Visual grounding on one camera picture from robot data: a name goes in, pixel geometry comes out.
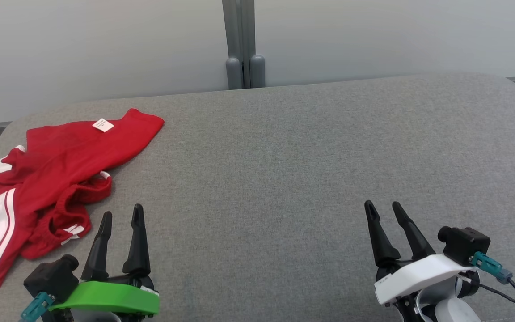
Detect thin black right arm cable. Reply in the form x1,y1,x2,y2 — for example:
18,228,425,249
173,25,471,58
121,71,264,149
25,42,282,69
460,276,515,314

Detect teal plug right camera cable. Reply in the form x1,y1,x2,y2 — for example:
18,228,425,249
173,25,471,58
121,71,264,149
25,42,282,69
471,251,515,322

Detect teal plug left camera cable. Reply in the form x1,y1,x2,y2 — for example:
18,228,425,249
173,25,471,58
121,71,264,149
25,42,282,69
20,292,55,322

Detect grey double partition post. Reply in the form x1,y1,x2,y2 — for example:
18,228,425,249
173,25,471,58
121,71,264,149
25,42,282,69
222,0,266,90

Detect red shirt with white sleeves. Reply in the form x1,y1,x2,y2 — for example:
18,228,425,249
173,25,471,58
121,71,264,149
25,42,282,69
0,109,165,289

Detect teal plug camera cable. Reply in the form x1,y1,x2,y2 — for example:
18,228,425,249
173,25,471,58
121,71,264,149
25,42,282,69
471,251,515,322
20,292,55,322

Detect red shorts with elastic waistband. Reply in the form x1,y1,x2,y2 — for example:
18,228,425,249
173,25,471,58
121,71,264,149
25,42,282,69
21,172,113,261

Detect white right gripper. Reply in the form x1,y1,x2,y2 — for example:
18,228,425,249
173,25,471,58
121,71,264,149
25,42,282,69
364,200,480,322

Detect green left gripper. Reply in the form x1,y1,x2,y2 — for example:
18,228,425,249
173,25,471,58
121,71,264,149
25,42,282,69
50,204,160,322

